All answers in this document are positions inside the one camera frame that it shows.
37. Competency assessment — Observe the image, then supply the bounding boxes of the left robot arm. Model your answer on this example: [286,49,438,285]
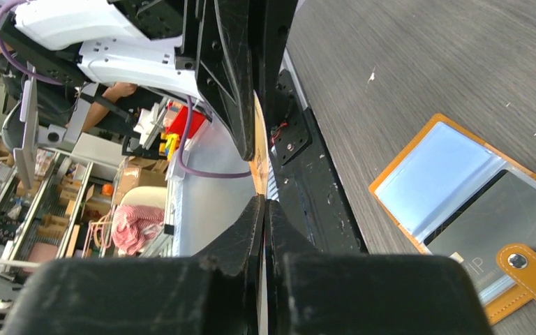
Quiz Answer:
[0,0,299,161]

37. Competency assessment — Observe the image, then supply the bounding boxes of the blue credit card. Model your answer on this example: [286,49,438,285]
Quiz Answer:
[374,122,504,244]

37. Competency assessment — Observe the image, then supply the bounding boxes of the red plastic box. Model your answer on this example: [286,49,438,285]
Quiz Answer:
[163,100,208,140]

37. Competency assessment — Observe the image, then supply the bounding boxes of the grey office chair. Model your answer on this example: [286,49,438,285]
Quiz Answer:
[0,62,75,191]

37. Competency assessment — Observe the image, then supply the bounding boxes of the orange card holder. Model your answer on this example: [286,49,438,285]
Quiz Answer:
[369,114,536,324]

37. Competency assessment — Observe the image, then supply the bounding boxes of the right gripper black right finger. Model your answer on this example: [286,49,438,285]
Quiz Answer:
[266,200,492,334]

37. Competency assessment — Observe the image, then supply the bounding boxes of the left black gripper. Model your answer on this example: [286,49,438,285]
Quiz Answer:
[108,0,298,161]

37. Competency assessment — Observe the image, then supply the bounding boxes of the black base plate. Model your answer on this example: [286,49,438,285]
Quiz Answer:
[269,70,368,253]

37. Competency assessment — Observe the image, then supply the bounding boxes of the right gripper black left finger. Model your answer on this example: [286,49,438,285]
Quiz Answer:
[1,195,265,334]

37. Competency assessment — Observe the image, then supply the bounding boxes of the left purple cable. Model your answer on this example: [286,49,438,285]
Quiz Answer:
[0,0,253,180]

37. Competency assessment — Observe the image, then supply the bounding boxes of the orange credit card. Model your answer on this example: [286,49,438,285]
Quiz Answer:
[248,92,270,335]

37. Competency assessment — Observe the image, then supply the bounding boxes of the red white striped cloth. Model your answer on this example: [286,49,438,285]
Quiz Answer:
[111,204,165,256]

